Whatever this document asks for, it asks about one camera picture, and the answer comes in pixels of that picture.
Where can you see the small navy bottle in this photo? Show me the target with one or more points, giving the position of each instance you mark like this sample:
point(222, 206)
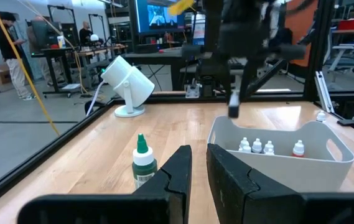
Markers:
point(257, 146)

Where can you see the person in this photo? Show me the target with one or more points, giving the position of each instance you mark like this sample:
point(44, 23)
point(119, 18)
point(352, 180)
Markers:
point(7, 43)
point(86, 32)

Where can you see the black frame clamp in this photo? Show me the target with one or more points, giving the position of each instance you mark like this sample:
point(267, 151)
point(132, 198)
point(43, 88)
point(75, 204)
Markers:
point(351, 122)
point(92, 104)

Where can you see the silver metal bracket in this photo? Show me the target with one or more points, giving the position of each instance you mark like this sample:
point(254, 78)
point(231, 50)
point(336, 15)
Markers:
point(324, 93)

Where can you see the large wall monitor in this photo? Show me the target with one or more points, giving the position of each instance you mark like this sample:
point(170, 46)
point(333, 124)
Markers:
point(159, 15)

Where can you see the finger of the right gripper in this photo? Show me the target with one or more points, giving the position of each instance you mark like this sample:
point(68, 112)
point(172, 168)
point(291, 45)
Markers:
point(248, 77)
point(230, 81)

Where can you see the grey office chair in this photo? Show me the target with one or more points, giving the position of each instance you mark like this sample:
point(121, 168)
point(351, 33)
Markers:
point(344, 62)

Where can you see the large green food coloring bottle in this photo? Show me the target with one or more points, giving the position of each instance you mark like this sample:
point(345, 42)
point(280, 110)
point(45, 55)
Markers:
point(144, 170)

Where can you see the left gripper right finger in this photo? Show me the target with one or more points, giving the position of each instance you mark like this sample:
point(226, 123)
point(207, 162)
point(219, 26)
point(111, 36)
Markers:
point(257, 205)

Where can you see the black desk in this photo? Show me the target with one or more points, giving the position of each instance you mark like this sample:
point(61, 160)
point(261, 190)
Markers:
point(164, 56)

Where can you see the white plastic bin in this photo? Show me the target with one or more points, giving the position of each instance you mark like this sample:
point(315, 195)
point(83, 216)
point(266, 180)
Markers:
point(288, 174)

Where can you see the wooden top standing desk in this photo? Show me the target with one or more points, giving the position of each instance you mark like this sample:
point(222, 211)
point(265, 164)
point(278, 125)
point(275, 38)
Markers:
point(71, 51)

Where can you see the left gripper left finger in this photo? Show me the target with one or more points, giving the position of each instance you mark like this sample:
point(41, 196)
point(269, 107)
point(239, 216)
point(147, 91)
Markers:
point(151, 208)

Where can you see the small white capped bottle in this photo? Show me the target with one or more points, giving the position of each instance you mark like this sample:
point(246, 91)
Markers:
point(268, 147)
point(244, 144)

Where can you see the white wipes canister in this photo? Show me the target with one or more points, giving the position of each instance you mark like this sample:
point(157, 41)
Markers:
point(199, 31)

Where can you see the cardboard box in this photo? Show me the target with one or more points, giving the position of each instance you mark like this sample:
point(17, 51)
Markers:
point(2, 74)

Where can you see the white spot lamp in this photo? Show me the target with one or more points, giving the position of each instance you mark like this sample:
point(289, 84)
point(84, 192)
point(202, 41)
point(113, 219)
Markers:
point(130, 80)

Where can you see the orange panel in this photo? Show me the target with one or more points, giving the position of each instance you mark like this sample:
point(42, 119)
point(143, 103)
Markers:
point(301, 18)

